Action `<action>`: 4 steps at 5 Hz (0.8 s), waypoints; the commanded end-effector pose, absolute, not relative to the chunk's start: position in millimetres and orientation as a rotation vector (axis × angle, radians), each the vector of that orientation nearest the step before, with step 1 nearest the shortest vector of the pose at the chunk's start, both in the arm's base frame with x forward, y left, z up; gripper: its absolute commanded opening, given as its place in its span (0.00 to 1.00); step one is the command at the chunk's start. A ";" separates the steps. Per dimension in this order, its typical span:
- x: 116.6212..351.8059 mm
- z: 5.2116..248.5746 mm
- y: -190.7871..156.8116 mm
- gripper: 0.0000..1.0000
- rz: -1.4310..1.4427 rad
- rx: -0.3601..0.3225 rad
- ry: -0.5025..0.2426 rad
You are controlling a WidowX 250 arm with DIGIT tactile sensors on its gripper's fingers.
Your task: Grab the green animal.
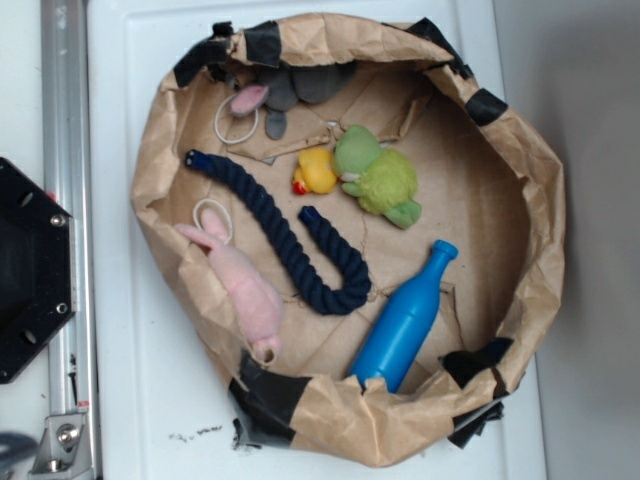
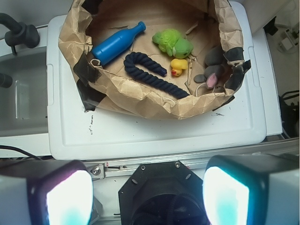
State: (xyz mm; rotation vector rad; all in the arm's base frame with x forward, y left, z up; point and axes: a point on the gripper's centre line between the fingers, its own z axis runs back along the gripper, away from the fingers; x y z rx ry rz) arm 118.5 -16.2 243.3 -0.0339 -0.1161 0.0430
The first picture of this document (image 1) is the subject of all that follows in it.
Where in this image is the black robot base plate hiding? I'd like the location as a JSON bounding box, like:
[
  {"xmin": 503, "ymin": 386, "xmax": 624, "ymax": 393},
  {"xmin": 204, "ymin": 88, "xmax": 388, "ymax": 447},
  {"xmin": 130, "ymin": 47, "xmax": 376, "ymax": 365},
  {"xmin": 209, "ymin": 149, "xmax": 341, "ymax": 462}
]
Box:
[{"xmin": 1, "ymin": 158, "xmax": 74, "ymax": 385}]

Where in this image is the grey plush elephant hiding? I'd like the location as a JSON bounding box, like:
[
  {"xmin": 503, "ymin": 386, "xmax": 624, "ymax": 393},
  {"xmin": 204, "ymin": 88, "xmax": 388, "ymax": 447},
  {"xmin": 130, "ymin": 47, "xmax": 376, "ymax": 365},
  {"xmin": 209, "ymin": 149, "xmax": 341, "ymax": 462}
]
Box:
[{"xmin": 230, "ymin": 61, "xmax": 357, "ymax": 140}]

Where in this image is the yellow rubber duck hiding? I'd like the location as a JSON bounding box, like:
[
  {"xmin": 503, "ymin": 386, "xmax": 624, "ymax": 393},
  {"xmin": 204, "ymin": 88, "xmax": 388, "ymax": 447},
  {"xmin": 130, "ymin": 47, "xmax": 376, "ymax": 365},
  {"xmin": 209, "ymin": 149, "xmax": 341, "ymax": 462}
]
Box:
[{"xmin": 292, "ymin": 147, "xmax": 337, "ymax": 195}]

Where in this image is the white elastic loop on bunny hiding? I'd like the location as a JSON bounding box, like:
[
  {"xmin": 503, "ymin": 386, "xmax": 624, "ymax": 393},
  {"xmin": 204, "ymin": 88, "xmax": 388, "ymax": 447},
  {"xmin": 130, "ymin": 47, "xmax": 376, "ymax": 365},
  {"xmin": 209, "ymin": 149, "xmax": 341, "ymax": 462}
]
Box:
[{"xmin": 192, "ymin": 198, "xmax": 234, "ymax": 245}]

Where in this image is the aluminium frame rail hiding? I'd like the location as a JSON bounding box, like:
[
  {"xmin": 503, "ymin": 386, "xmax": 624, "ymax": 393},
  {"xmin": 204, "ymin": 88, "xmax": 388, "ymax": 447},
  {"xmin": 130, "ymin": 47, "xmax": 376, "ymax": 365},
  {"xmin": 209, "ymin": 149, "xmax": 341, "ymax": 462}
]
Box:
[{"xmin": 40, "ymin": 1, "xmax": 102, "ymax": 479}]

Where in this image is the metal corner bracket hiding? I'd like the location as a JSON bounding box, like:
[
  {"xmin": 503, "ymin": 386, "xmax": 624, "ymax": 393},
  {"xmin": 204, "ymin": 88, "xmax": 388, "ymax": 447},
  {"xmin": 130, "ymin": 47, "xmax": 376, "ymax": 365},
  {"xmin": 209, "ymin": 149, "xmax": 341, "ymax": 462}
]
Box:
[{"xmin": 28, "ymin": 413, "xmax": 94, "ymax": 479}]

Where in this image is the green plush animal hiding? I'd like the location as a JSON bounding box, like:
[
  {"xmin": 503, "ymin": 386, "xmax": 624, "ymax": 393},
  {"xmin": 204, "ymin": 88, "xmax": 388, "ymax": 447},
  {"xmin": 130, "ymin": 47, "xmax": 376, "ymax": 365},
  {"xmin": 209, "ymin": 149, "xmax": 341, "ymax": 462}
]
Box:
[{"xmin": 332, "ymin": 125, "xmax": 422, "ymax": 229}]

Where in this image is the dark blue rope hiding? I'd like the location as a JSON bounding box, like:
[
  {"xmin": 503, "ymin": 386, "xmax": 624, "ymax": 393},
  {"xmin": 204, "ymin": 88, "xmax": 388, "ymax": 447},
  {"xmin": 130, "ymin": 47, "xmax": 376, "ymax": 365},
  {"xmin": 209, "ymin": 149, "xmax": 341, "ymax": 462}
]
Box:
[{"xmin": 183, "ymin": 148, "xmax": 373, "ymax": 317}]

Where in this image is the blue plastic bottle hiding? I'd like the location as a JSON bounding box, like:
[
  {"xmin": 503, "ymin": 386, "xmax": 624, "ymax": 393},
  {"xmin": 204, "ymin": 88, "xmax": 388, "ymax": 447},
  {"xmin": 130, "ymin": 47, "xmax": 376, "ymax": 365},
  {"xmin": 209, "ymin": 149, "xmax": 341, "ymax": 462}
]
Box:
[{"xmin": 348, "ymin": 240, "xmax": 458, "ymax": 393}]

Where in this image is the pink plush bunny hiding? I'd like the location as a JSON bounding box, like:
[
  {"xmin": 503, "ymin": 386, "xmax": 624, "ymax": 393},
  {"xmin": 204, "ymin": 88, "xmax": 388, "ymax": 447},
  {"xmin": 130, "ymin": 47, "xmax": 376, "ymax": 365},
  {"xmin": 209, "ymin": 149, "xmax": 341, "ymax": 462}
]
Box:
[{"xmin": 175, "ymin": 209, "xmax": 285, "ymax": 365}]

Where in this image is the brown paper bag bin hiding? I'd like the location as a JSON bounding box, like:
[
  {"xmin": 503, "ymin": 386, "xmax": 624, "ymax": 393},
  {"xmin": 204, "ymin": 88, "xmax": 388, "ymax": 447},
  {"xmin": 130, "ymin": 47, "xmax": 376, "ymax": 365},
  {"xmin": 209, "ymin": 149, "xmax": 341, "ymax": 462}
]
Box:
[{"xmin": 131, "ymin": 13, "xmax": 565, "ymax": 467}]

